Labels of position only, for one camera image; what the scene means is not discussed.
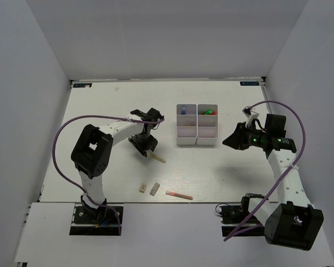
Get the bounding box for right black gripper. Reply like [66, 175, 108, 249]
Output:
[222, 121, 268, 150]

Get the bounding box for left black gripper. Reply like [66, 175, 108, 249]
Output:
[128, 132, 158, 157]

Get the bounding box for yellow marker pen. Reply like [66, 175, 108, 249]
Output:
[148, 153, 166, 164]

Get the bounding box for black green highlighter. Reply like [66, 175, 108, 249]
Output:
[202, 109, 214, 116]

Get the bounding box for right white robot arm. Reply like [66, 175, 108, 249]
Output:
[218, 112, 324, 251]

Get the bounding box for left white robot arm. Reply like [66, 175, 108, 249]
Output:
[71, 108, 164, 222]

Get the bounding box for right white organizer bin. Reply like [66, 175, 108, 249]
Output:
[196, 104, 218, 146]

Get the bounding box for white organizer bin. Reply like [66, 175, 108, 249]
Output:
[196, 104, 218, 146]
[176, 103, 197, 146]

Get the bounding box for tan small eraser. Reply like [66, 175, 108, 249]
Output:
[139, 184, 147, 193]

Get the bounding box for left white organizer bin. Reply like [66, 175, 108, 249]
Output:
[176, 103, 197, 146]

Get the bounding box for grey eraser block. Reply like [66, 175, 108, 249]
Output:
[149, 182, 160, 196]

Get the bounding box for right blue table label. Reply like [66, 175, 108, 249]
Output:
[240, 81, 260, 86]

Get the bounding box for blue table label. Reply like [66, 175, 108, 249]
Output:
[73, 83, 92, 88]
[240, 81, 260, 86]

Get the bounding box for orange marker pen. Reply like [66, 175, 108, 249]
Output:
[166, 191, 193, 200]

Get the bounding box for left blue table label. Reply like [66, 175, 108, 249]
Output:
[73, 83, 92, 88]

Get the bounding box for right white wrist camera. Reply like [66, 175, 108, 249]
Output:
[242, 106, 259, 127]

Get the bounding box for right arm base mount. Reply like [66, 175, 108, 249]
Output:
[215, 203, 264, 238]

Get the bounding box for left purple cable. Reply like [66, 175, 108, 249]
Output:
[52, 114, 165, 234]

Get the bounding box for purple cable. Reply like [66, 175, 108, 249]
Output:
[223, 100, 306, 242]
[52, 114, 165, 234]

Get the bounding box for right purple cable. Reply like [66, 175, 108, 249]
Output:
[223, 100, 306, 242]

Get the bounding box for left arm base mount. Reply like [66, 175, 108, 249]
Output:
[69, 205, 124, 236]

